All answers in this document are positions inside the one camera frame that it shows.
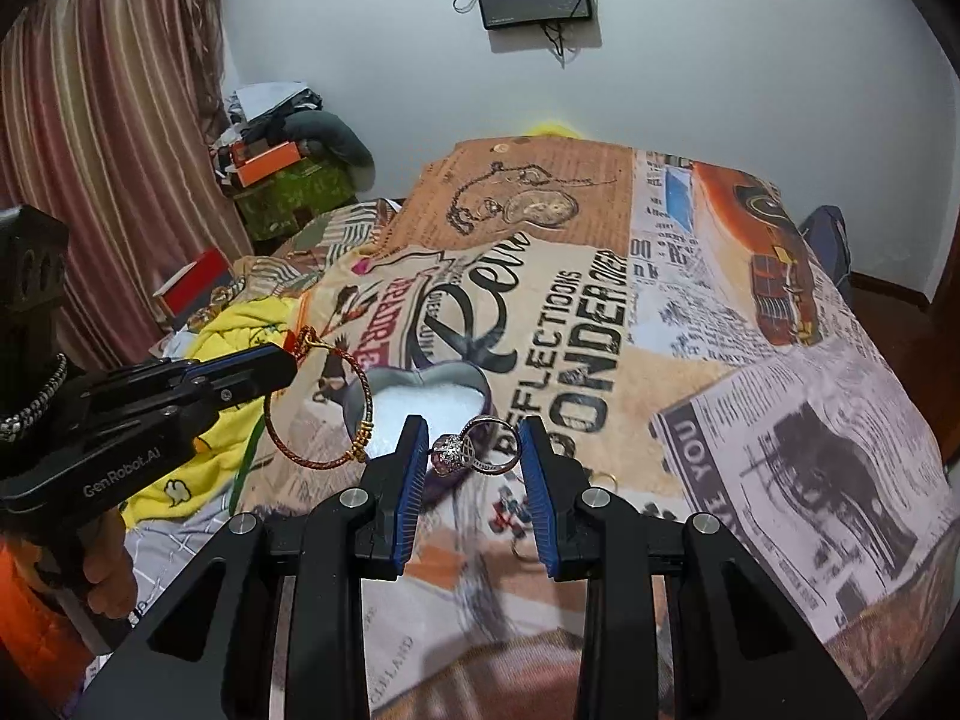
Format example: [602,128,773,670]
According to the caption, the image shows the orange box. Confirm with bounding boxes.
[228,142,301,188]

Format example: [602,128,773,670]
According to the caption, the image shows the person's left hand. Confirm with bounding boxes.
[83,511,137,619]

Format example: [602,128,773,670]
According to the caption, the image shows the silver ring with ornate ball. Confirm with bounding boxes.
[428,414,523,478]

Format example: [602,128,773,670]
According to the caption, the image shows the heart-shaped white jewelry dish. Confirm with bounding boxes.
[364,361,493,458]

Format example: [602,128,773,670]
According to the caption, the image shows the striped brown curtain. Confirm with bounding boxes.
[2,0,251,369]

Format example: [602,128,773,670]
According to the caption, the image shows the yellow cloth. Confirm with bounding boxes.
[118,297,303,530]

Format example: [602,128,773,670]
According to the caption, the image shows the dark blue bag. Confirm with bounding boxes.
[799,205,853,304]

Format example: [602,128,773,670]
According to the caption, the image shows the gold red bangle bracelet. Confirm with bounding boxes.
[263,325,376,473]

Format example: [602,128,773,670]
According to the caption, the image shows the newspaper print bed sheet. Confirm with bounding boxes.
[241,138,958,717]

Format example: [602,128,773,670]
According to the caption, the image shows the grey clothing pile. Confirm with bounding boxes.
[242,109,376,192]

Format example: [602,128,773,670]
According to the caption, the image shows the green patterned bag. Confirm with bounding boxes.
[233,158,355,242]

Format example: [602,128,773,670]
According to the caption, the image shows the red white box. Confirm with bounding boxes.
[153,247,233,322]

